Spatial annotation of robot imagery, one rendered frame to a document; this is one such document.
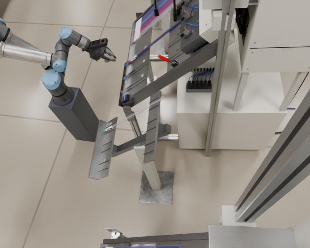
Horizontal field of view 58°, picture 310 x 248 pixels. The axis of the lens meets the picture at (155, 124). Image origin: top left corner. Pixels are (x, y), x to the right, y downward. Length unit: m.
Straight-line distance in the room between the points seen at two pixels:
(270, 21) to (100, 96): 1.82
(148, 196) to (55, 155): 0.88
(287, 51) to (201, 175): 1.20
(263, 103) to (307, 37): 0.60
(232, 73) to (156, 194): 1.04
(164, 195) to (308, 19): 1.49
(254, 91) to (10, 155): 2.04
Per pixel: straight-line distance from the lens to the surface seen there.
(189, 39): 1.32
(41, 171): 2.52
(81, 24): 3.39
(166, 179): 2.19
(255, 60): 1.37
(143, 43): 1.84
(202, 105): 1.75
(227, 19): 1.12
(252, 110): 1.76
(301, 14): 1.22
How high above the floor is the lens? 2.10
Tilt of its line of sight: 61 degrees down
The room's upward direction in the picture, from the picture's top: 13 degrees counter-clockwise
